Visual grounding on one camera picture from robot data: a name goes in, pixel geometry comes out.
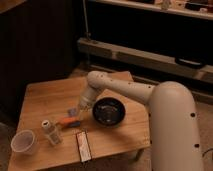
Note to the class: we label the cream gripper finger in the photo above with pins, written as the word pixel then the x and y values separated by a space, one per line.
pixel 80 112

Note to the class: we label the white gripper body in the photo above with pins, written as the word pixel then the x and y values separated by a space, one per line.
pixel 88 98

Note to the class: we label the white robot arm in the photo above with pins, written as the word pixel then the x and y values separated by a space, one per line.
pixel 173 123

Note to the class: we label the black bowl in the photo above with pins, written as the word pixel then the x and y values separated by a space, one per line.
pixel 109 111

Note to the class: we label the white rectangular box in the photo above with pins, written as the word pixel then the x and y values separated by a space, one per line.
pixel 83 146

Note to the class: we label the wooden table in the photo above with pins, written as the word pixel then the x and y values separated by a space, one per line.
pixel 52 100

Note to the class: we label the clear plastic bottle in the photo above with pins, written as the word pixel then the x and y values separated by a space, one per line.
pixel 51 132

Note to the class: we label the long grey case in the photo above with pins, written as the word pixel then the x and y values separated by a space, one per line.
pixel 144 59

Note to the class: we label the metal pole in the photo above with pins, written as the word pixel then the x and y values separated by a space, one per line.
pixel 87 33

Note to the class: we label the translucent plastic cup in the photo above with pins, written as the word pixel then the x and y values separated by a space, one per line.
pixel 24 142

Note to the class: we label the wooden shelf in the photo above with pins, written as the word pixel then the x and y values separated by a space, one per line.
pixel 149 7

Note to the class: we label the black case handle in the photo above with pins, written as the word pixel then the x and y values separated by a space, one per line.
pixel 190 64

